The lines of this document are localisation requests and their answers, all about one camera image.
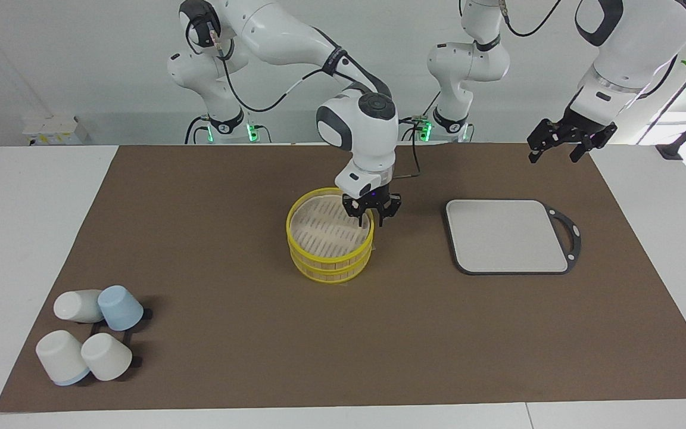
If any yellow steamer basket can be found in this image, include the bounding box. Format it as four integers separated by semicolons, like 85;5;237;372
286;187;375;266

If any yellow bamboo steamer base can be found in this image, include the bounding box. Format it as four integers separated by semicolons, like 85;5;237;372
290;245;373;285

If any grey cutting board dark rim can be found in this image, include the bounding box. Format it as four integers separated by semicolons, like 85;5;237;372
444;199;582;276

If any brown table mat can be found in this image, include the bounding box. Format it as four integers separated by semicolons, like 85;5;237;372
0;145;686;413

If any light blue plastic cup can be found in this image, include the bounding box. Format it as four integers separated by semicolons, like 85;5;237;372
97;285;145;332

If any black cup rack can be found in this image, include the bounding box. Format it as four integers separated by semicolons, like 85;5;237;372
89;306;154;371

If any white plastic cup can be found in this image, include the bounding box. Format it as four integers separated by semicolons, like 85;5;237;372
80;332;134;383
53;290;105;324

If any white cup with blue rim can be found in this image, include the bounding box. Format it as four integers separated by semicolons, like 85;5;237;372
36;330;91;387

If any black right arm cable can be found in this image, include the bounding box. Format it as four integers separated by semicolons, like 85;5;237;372
185;12;421;179

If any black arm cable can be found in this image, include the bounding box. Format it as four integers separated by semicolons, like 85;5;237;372
501;0;677;99
185;12;421;179

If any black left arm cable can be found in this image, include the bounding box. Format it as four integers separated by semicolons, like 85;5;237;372
501;0;677;99

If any black right arm strap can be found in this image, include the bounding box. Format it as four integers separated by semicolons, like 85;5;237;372
322;48;350;76

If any white wall box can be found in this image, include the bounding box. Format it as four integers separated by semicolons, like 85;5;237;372
21;116;91;146

